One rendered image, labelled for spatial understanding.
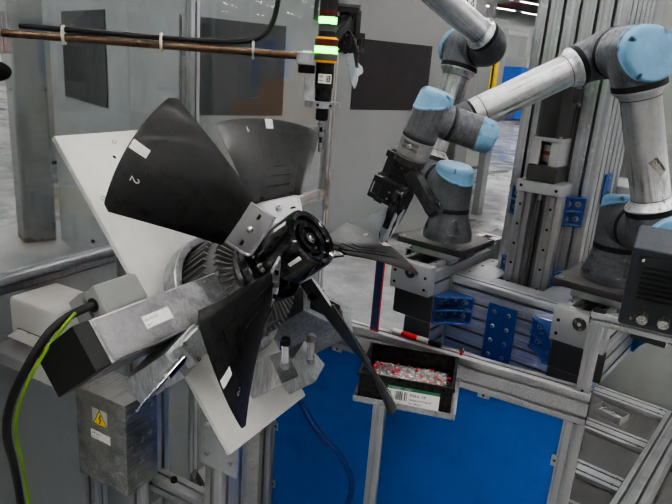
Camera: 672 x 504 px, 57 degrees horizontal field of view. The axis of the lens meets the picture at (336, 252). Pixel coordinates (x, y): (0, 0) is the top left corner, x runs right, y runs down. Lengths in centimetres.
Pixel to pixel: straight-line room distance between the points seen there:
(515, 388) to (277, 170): 77
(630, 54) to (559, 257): 72
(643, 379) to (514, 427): 152
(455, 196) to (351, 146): 339
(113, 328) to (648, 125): 116
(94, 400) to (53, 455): 53
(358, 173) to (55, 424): 390
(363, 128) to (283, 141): 395
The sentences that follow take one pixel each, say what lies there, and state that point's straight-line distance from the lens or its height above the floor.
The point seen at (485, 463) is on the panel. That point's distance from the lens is 172.
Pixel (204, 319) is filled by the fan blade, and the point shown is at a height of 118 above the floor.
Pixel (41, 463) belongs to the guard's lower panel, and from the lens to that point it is 193.
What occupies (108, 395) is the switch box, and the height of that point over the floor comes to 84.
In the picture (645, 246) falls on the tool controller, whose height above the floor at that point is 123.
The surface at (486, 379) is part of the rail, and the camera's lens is 159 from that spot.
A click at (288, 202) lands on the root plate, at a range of 125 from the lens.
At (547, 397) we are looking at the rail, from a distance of 157.
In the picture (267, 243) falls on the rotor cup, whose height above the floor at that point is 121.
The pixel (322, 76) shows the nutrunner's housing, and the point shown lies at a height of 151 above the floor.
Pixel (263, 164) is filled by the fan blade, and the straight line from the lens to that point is 131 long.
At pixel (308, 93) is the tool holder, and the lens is 120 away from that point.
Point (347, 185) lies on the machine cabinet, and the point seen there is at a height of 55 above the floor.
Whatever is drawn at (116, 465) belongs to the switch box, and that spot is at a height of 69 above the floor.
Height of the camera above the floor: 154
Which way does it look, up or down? 17 degrees down
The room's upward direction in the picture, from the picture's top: 4 degrees clockwise
